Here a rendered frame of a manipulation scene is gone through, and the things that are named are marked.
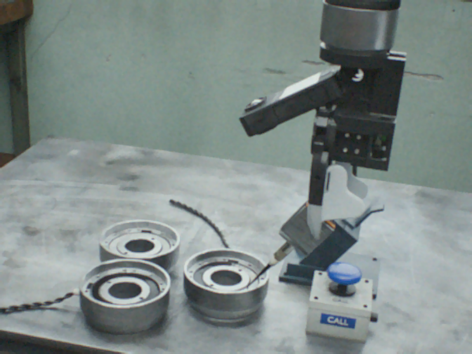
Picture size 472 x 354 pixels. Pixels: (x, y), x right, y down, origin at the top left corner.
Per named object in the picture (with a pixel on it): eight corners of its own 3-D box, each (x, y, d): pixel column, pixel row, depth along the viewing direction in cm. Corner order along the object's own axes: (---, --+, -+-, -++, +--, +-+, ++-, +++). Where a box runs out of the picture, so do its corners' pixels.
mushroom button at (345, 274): (321, 310, 80) (326, 273, 78) (324, 292, 84) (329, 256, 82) (356, 316, 80) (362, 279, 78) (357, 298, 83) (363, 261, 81)
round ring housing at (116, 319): (176, 292, 86) (178, 263, 85) (159, 343, 77) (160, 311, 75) (94, 283, 87) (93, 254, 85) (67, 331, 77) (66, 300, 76)
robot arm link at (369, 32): (318, 5, 65) (329, -6, 72) (312, 53, 67) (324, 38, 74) (399, 13, 64) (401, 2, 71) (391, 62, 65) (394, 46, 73)
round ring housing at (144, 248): (110, 242, 97) (110, 215, 95) (185, 250, 96) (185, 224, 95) (89, 281, 87) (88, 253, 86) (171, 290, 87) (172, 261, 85)
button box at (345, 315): (305, 333, 80) (309, 298, 78) (311, 301, 87) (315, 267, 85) (375, 345, 79) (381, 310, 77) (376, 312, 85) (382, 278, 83)
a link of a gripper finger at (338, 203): (357, 256, 73) (369, 173, 70) (302, 246, 74) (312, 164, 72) (359, 245, 76) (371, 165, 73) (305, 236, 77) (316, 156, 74)
